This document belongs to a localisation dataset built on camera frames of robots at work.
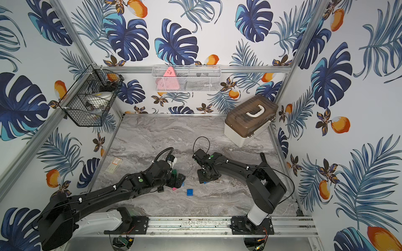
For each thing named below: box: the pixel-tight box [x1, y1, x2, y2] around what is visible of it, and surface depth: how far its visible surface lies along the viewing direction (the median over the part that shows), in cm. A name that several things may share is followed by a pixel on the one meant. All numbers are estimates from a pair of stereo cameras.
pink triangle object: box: [155, 66, 180, 90], surface depth 92 cm
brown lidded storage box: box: [224, 95, 279, 148], surface depth 97 cm
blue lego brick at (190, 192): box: [186, 188, 194, 197], surface depth 85 cm
